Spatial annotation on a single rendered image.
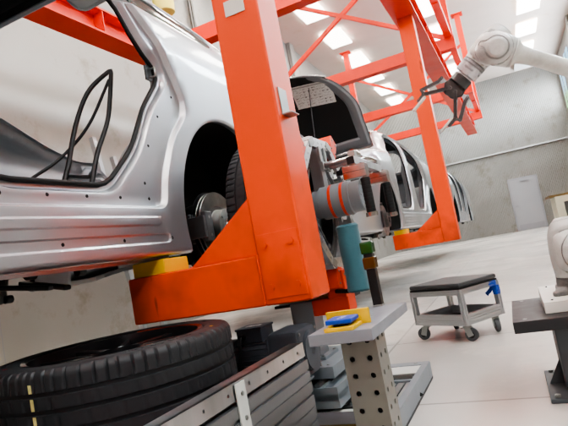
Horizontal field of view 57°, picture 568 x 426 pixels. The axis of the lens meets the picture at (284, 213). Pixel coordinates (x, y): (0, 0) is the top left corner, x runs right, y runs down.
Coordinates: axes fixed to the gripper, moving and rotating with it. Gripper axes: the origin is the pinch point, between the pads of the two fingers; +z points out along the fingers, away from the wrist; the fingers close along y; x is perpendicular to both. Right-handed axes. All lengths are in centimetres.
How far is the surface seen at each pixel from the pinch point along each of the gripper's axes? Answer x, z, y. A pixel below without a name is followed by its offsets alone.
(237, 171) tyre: -33, 58, -40
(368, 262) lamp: -51, 44, 23
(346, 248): -25, 54, 12
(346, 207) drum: -12.5, 45.2, -0.6
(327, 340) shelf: -92, 53, 31
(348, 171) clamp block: -25.0, 31.0, -6.5
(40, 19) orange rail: 113, 134, -324
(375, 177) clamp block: 8.8, 32.7, -3.0
